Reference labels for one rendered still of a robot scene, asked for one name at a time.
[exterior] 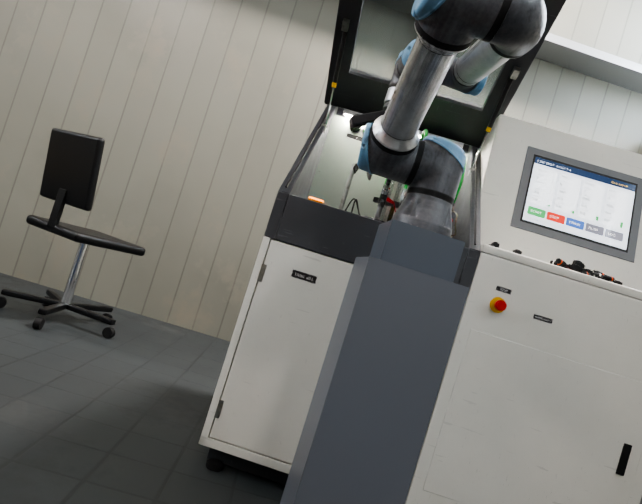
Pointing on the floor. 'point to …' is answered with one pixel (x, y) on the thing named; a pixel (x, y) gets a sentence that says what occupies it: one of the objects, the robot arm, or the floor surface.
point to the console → (547, 355)
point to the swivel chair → (73, 192)
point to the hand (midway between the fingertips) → (367, 174)
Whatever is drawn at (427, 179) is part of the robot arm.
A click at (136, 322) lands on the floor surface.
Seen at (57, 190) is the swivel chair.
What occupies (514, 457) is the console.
